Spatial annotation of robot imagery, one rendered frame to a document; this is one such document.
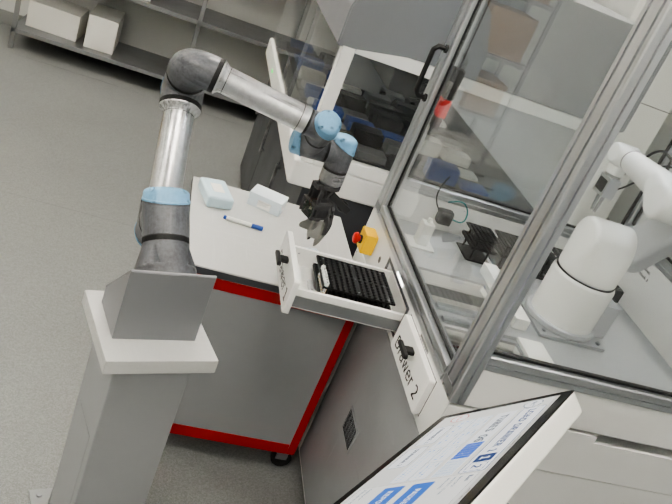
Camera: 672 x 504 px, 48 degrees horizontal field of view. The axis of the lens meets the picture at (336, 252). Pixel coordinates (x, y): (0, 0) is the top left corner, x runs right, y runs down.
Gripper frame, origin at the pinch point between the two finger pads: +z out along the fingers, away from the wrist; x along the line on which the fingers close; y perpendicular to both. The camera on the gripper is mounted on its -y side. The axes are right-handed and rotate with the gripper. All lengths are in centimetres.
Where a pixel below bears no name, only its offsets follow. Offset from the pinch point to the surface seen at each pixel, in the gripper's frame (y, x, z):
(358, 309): 5.8, 35.8, 0.7
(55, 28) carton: -28, -386, 65
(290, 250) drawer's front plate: 18.5, 14.1, -4.6
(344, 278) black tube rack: 4.2, 24.1, -1.6
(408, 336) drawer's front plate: 1, 52, -2
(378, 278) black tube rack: -9.0, 24.0, -1.4
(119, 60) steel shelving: -66, -356, 70
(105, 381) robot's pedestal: 71, 30, 24
